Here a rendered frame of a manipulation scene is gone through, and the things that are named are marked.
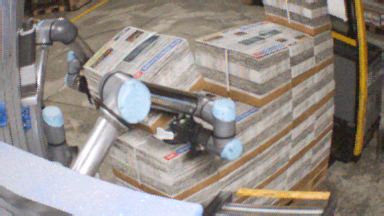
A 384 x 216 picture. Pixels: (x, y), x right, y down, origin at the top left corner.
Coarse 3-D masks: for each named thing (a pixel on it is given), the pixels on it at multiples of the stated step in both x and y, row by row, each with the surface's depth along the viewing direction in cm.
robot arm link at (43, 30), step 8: (40, 24) 247; (48, 24) 244; (40, 32) 245; (48, 32) 243; (40, 40) 245; (48, 40) 247; (40, 48) 247; (48, 48) 249; (40, 56) 247; (40, 64) 248; (40, 72) 248; (40, 80) 249; (40, 88) 250; (40, 96) 250; (40, 104) 250
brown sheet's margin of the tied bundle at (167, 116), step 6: (204, 78) 255; (198, 84) 253; (204, 84) 255; (192, 90) 252; (198, 90) 254; (162, 114) 244; (168, 114) 246; (174, 114) 248; (162, 120) 245; (168, 120) 247; (138, 126) 249; (144, 126) 245; (156, 126) 243; (162, 126) 245; (150, 132) 245; (156, 132) 244
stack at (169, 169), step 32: (224, 96) 307; (288, 96) 310; (256, 128) 294; (128, 160) 273; (160, 160) 257; (192, 160) 264; (224, 160) 281; (256, 160) 300; (288, 160) 327; (160, 192) 266
